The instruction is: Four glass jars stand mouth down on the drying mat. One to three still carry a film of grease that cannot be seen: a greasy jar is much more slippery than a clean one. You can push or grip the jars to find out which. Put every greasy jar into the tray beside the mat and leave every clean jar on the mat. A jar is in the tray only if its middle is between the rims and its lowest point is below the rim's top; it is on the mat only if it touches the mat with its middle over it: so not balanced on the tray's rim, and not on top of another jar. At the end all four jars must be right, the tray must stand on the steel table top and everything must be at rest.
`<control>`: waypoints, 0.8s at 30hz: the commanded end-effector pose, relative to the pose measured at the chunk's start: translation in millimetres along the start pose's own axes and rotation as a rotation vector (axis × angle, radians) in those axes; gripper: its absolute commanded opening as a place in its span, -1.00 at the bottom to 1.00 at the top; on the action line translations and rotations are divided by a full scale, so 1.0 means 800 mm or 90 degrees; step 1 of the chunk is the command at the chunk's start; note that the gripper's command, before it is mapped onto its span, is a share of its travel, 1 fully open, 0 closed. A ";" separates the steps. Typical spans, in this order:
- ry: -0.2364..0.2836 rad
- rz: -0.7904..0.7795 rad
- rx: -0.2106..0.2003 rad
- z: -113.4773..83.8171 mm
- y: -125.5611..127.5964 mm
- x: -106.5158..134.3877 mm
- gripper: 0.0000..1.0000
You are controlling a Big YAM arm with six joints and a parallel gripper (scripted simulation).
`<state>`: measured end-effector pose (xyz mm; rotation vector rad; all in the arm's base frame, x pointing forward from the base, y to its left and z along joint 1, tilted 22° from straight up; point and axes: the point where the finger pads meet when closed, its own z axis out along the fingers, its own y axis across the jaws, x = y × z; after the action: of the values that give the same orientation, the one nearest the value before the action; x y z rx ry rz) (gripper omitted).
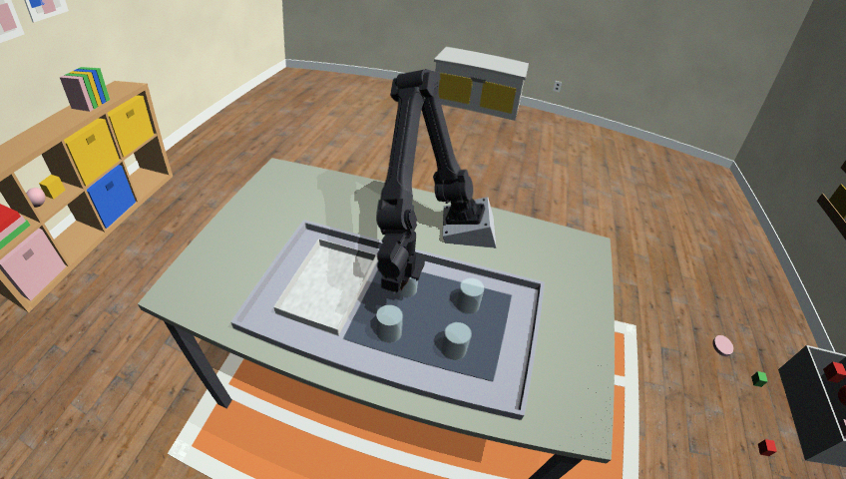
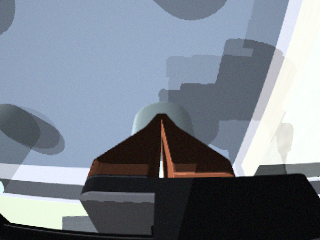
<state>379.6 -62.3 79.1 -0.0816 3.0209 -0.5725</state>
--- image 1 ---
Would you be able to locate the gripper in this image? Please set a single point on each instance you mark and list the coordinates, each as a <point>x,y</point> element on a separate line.
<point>419,264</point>

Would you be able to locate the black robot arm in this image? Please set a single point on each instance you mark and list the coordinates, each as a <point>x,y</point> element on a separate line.
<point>395,213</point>

